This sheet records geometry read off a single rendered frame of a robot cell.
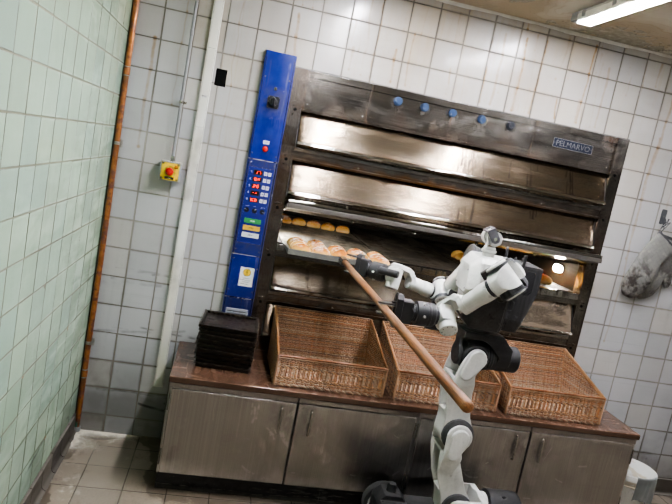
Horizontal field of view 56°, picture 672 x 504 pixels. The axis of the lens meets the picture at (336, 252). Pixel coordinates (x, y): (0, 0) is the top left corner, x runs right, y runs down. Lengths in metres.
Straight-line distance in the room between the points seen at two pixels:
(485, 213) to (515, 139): 0.44
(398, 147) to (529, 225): 0.89
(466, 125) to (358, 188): 0.69
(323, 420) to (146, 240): 1.29
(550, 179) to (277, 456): 2.11
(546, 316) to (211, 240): 1.98
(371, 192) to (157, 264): 1.20
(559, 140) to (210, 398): 2.34
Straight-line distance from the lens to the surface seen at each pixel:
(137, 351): 3.58
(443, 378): 1.61
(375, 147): 3.43
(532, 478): 3.60
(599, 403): 3.66
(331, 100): 3.42
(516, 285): 2.23
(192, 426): 3.11
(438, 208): 3.55
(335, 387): 3.13
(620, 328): 4.19
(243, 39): 3.40
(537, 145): 3.76
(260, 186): 3.34
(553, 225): 3.83
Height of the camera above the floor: 1.68
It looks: 8 degrees down
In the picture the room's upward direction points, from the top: 11 degrees clockwise
